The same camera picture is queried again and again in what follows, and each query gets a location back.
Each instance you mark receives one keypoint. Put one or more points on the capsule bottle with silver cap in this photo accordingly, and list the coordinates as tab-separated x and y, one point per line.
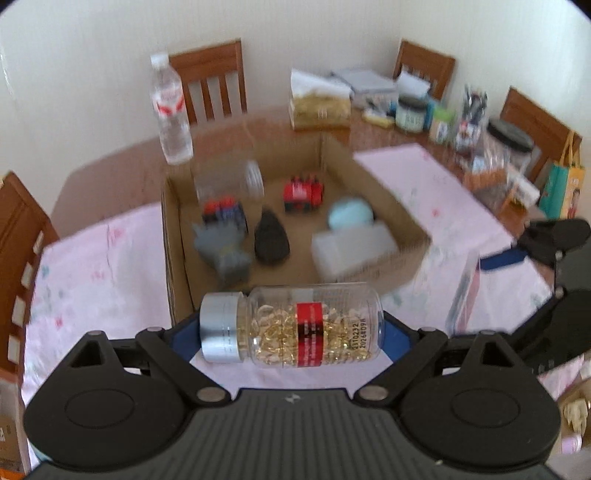
277	332

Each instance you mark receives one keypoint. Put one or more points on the yellow sticky note pad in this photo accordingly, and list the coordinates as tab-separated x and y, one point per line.
378	120

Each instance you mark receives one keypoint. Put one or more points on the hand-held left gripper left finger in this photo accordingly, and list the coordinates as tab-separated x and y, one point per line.
184	337

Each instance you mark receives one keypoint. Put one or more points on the jar with green lid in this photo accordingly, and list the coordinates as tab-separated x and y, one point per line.
442	127

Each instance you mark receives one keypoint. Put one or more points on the light blue round container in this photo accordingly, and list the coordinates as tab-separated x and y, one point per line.
348	212

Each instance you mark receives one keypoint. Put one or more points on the gold tissue pack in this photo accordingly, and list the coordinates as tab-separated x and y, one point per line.
318	110

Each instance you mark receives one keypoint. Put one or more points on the black oval computer mouse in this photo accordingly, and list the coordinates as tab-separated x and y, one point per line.
271	237

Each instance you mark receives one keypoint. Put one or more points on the green yellow paper gift bag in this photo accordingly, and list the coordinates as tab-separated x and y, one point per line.
565	184

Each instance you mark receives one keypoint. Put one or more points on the clear pen box red label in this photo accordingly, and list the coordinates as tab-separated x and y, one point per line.
464	295

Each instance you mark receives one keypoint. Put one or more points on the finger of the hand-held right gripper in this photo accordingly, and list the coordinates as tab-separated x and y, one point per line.
501	261
563	323

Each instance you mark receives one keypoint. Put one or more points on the grey plastic toy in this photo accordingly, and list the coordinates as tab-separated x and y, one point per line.
221	249

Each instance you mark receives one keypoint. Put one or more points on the red toy train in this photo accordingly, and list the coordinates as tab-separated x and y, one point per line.
300	194

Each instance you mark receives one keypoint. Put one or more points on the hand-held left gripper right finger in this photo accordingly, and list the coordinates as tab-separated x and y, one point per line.
397	337

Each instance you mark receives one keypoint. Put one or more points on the glass jar with dark lid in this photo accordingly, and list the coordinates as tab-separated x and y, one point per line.
411	117

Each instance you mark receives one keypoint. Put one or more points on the large jar with black lid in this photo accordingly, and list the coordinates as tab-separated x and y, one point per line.
510	147

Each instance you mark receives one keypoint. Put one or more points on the wooden chair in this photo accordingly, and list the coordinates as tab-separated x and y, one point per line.
18	221
207	62
531	113
429	62

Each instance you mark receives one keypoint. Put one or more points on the red and blue toy car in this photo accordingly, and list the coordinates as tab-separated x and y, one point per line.
224	210

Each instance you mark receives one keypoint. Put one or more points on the brown cardboard box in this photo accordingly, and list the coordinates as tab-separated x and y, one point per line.
176	277

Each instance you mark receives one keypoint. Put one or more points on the translucent white plastic container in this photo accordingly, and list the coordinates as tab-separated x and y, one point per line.
351	251

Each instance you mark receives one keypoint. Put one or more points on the stack of papers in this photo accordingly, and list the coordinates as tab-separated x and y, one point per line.
364	81

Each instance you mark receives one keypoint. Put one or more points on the clear plastic bag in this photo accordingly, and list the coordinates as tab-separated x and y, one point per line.
485	180

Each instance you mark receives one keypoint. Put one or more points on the clear jar with white lid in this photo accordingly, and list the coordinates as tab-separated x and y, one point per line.
226	180

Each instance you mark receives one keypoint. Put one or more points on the clear water bottle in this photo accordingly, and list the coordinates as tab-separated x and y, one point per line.
171	124

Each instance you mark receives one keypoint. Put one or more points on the clear pen holder with pens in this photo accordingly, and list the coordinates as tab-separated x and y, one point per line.
473	120

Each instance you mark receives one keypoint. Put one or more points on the cardboard carton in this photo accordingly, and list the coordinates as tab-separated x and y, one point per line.
9	424

